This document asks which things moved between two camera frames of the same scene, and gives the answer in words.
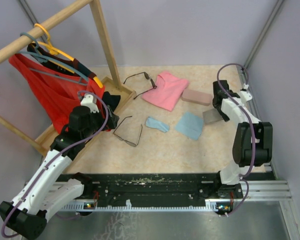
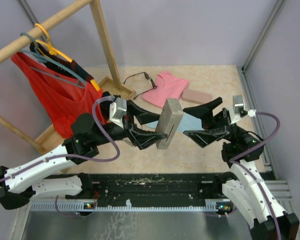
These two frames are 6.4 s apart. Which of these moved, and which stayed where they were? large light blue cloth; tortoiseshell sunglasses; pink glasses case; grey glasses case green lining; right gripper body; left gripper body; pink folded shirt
Moved: grey glasses case green lining; right gripper body; left gripper body
Stayed: pink folded shirt; large light blue cloth; tortoiseshell sunglasses; pink glasses case
